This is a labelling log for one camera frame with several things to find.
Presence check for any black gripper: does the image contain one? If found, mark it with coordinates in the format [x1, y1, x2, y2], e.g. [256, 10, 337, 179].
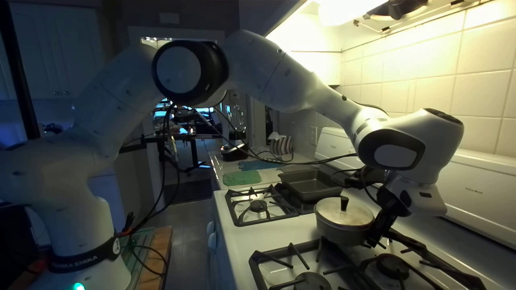
[367, 184, 414, 248]

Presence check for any silver metal pot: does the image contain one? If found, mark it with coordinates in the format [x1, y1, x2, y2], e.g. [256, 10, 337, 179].
[314, 214, 377, 248]

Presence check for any silver lid with black knob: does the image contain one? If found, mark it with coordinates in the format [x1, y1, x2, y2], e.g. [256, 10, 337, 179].
[313, 195, 377, 230]

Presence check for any dark metal baking pan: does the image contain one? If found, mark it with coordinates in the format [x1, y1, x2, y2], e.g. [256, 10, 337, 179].
[275, 164, 346, 205]

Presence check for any round black burner cap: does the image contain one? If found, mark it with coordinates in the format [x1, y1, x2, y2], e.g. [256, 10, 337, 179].
[374, 253, 412, 280]
[246, 197, 271, 214]
[293, 271, 333, 290]

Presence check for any black stove grate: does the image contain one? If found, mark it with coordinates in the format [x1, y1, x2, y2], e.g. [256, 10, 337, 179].
[224, 181, 353, 227]
[246, 230, 488, 290]

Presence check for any white gas stove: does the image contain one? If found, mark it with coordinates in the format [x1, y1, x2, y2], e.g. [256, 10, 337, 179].
[206, 126, 516, 290]

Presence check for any dish rack with plates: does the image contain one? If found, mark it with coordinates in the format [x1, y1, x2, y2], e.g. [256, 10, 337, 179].
[266, 132, 296, 158]

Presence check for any blue mat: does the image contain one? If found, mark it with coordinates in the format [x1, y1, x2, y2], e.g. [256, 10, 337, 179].
[237, 156, 288, 172]

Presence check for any green mat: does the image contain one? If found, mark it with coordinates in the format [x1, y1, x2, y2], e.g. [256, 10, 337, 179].
[221, 169, 264, 189]

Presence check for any black appliance base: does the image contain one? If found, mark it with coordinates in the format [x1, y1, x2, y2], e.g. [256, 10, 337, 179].
[219, 140, 250, 163]

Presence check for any black background table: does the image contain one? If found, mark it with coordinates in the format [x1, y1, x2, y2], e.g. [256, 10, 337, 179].
[119, 119, 224, 174]

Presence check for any lit range hood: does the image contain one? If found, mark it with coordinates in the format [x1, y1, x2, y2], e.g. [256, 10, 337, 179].
[264, 0, 498, 53]

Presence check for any wooden board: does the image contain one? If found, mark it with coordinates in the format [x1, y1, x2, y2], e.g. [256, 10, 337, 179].
[132, 224, 174, 290]

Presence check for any bright window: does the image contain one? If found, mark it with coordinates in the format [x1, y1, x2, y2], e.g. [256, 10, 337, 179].
[151, 103, 216, 135]

